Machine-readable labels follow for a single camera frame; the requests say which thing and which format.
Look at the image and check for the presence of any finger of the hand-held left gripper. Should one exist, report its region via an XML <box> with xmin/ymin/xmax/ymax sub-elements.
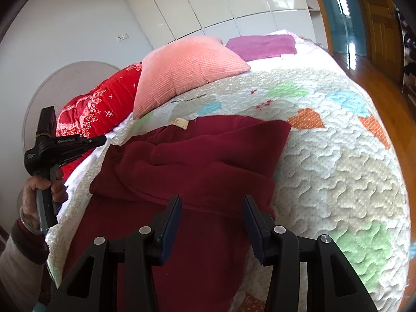
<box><xmin>80</xmin><ymin>134</ymin><xmax>107</xmax><ymax>152</ymax></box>

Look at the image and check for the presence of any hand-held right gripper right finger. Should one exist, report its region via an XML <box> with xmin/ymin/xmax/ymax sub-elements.
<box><xmin>242</xmin><ymin>195</ymin><xmax>379</xmax><ymax>312</ymax></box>

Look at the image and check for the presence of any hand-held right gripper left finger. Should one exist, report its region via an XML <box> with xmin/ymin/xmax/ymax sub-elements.
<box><xmin>46</xmin><ymin>195</ymin><xmax>183</xmax><ymax>312</ymax></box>

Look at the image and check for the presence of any dark red garment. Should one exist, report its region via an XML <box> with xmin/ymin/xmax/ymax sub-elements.
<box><xmin>62</xmin><ymin>115</ymin><xmax>292</xmax><ymax>312</ymax></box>

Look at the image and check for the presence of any person's left hand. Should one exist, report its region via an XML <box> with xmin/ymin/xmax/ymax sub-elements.
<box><xmin>20</xmin><ymin>166</ymin><xmax>68</xmax><ymax>231</ymax></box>

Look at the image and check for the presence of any red floral blanket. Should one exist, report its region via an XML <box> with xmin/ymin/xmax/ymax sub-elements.
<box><xmin>55</xmin><ymin>62</ymin><xmax>144</xmax><ymax>181</ymax></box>

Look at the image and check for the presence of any round white headboard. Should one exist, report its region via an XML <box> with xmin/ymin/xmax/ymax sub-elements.
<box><xmin>22</xmin><ymin>61</ymin><xmax>122</xmax><ymax>152</ymax></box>

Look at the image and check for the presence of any patchwork quilted bedspread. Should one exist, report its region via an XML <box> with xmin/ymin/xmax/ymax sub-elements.
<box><xmin>45</xmin><ymin>30</ymin><xmax>412</xmax><ymax>312</ymax></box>

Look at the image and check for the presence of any pink ribbed pillow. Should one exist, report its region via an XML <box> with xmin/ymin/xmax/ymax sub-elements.
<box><xmin>133</xmin><ymin>36</ymin><xmax>251</xmax><ymax>120</ymax></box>

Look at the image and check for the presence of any purple towel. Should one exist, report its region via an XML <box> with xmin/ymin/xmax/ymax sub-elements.
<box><xmin>225</xmin><ymin>34</ymin><xmax>297</xmax><ymax>62</ymax></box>

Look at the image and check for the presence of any white wardrobe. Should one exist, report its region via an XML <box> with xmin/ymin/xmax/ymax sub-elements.
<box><xmin>122</xmin><ymin>0</ymin><xmax>317</xmax><ymax>44</ymax></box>

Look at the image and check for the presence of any wooden door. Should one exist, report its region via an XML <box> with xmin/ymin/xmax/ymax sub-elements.
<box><xmin>353</xmin><ymin>0</ymin><xmax>405</xmax><ymax>85</ymax></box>

